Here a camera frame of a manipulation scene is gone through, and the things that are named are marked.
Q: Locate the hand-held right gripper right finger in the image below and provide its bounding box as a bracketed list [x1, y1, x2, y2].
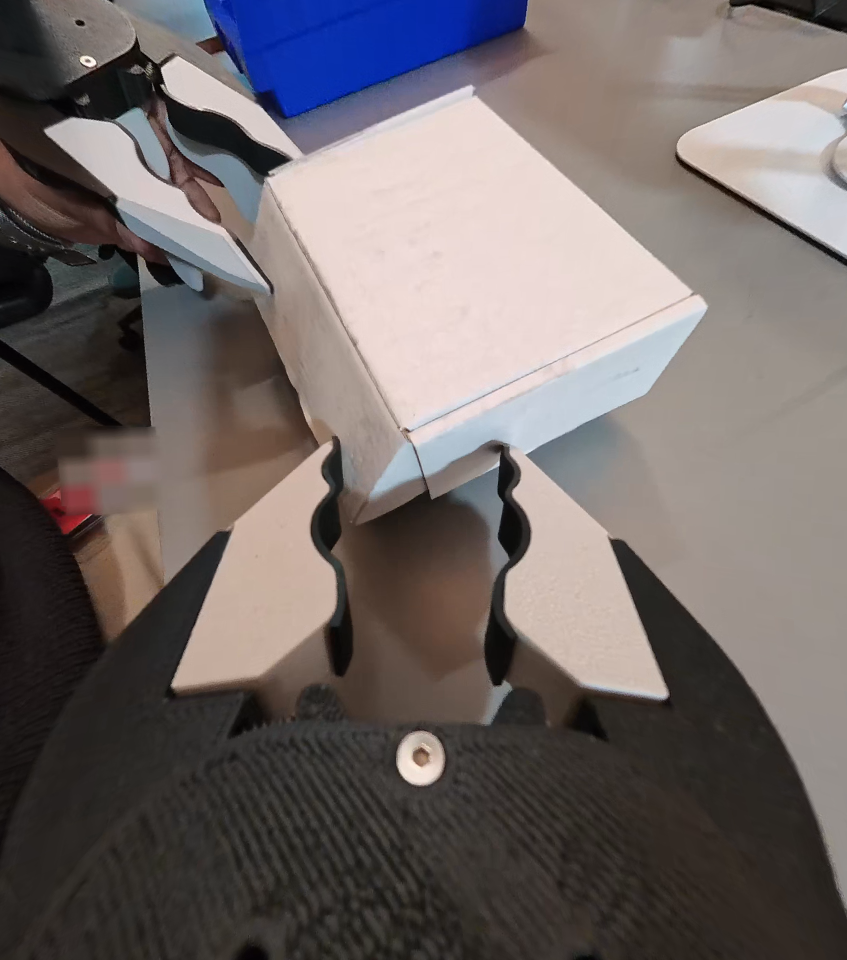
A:
[483, 442, 671, 704]

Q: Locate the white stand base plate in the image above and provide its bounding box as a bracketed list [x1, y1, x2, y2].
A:
[675, 66, 847, 295]

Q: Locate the white cardboard box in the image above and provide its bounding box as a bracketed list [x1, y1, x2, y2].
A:
[251, 84, 710, 526]

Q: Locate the small red packet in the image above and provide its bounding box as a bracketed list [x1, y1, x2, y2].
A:
[44, 480, 106, 540]

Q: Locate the person's left hand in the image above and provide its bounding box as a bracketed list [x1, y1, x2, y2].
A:
[0, 112, 224, 265]

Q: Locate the grey desk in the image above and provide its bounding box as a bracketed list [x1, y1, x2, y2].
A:
[137, 0, 847, 960]

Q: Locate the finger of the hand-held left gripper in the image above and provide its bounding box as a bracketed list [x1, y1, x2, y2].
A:
[42, 108, 276, 299]
[155, 54, 306, 230]

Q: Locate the blue plastic bin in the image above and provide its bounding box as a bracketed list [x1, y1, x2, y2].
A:
[203, 0, 530, 120]

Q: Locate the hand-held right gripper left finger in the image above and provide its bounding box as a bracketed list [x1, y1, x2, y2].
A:
[170, 438, 355, 696]

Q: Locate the person's black sweater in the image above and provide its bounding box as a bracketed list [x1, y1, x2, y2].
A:
[0, 423, 108, 960]

